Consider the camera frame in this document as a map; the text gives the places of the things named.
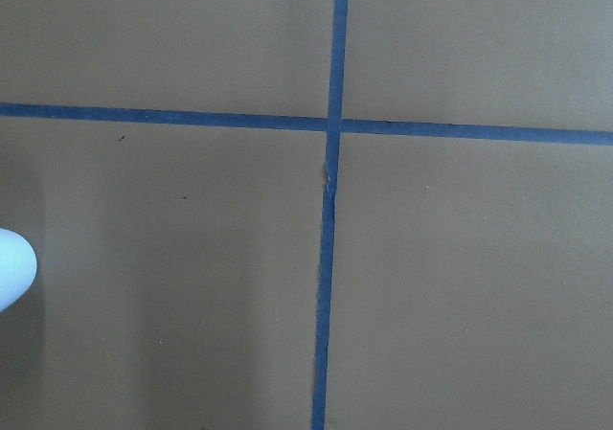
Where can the brown paper table cover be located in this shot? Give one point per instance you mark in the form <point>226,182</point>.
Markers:
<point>308,214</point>

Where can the blue-grey plastic cup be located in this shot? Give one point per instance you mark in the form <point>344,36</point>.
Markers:
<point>18,267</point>

